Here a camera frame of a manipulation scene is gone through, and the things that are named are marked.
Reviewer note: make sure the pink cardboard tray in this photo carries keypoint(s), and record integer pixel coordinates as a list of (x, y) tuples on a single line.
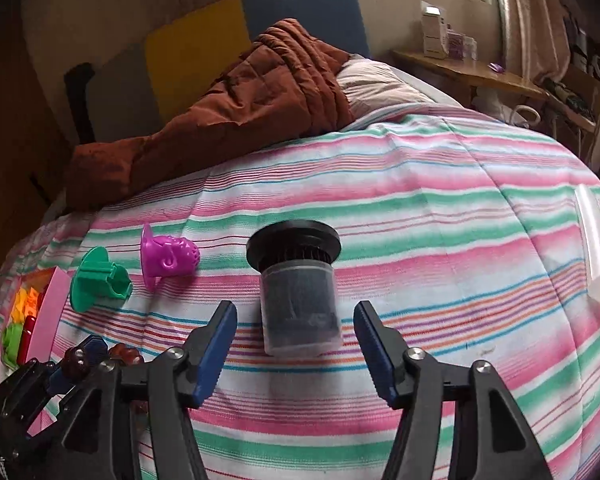
[(50, 310)]

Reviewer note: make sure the white box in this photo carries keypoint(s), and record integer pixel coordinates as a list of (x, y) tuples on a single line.
[(432, 35)]

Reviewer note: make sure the translucent plastic tube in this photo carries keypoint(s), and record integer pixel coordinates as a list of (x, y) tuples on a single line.
[(592, 245)]

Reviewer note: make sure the small purple item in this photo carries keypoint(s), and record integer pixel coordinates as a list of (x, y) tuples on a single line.
[(496, 66)]

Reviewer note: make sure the cardboard box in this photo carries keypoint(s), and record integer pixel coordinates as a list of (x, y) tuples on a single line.
[(587, 85)]

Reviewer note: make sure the purple plastic funnel toy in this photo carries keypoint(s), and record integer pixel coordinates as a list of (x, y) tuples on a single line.
[(172, 255)]

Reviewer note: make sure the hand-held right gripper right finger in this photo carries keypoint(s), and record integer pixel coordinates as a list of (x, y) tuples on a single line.
[(375, 355)]

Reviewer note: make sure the beige patterned curtain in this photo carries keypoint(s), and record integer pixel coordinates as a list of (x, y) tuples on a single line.
[(530, 20)]

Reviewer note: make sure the black cap clear cylinder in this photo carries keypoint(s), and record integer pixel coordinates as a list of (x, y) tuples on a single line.
[(300, 310)]

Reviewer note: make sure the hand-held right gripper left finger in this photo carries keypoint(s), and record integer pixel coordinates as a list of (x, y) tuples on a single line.
[(215, 355)]

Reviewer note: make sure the brown quilt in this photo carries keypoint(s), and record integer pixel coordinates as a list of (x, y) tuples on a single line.
[(240, 110)]

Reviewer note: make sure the pale pink pillow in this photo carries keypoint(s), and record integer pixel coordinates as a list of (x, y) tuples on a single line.
[(380, 85)]

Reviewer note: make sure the red plastic toy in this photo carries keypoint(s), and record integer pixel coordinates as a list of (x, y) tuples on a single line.
[(28, 337)]

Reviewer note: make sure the grey yellow blue headboard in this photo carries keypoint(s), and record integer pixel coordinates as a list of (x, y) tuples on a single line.
[(190, 50)]

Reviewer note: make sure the wooden desk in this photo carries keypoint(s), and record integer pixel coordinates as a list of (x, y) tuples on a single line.
[(470, 75)]

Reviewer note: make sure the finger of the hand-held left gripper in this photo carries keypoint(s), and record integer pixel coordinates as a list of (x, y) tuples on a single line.
[(94, 349), (30, 390)]

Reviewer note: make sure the brown studded round massager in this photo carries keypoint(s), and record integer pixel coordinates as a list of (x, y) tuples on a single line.
[(127, 354)]

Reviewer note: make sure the purple box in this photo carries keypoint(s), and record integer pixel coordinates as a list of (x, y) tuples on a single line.
[(459, 45)]

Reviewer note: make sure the green plastic spool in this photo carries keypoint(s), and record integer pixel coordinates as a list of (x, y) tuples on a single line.
[(95, 280)]

